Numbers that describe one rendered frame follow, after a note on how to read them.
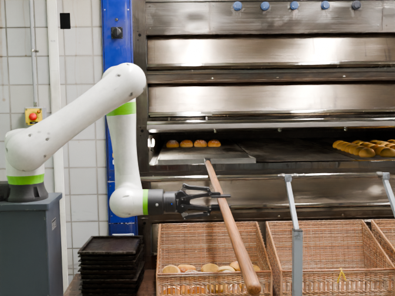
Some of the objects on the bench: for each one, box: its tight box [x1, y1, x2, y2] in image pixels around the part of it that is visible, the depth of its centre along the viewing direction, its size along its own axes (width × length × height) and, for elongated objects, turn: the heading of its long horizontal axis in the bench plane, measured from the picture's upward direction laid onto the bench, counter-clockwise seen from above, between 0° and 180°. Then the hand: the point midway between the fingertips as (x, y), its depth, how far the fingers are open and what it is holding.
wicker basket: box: [155, 221, 273, 296], centre depth 259 cm, size 49×56×28 cm
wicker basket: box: [265, 219, 395, 296], centre depth 260 cm, size 49×56×28 cm
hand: (221, 201), depth 181 cm, fingers closed on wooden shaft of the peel, 3 cm apart
